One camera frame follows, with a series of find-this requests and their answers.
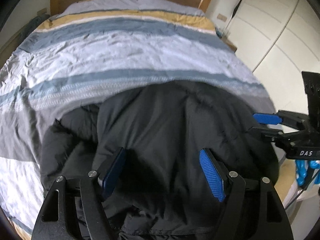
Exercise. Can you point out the wooden nightstand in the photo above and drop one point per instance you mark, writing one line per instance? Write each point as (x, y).
(228, 43)

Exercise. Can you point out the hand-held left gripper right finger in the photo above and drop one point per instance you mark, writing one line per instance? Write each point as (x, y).
(211, 172)

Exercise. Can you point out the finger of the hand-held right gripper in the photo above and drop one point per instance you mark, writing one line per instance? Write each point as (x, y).
(272, 135)
(267, 119)

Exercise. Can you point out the wall outlet panel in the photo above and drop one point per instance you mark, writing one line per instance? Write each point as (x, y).
(222, 17)
(42, 11)

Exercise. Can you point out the dark blue cloth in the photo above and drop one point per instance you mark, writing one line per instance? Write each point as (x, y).
(37, 23)

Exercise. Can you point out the white wardrobe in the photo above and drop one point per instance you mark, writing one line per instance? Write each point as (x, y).
(270, 25)

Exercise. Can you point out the striped duvet bed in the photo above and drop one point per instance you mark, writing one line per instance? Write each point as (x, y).
(112, 55)

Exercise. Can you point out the person's right hand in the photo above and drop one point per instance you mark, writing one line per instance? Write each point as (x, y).
(301, 171)

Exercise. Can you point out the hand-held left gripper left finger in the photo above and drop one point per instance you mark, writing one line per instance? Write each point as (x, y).
(115, 172)

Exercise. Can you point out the black puffer jacket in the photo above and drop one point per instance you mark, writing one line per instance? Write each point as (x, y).
(162, 120)

